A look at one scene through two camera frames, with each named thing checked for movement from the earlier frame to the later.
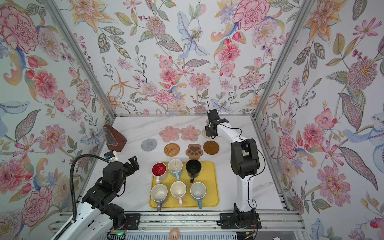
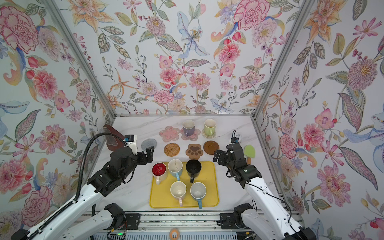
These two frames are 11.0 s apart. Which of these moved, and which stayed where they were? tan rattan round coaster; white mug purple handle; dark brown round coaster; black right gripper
Moved: white mug purple handle; black right gripper
Stayed: dark brown round coaster; tan rattan round coaster
